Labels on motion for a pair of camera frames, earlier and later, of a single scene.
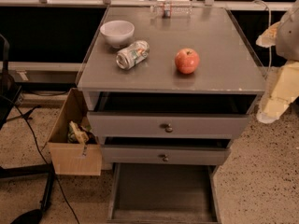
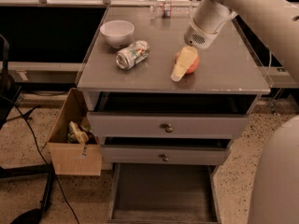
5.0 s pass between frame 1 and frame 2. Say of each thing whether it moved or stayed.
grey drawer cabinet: stayed
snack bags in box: stayed
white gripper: moved
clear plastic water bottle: stayed
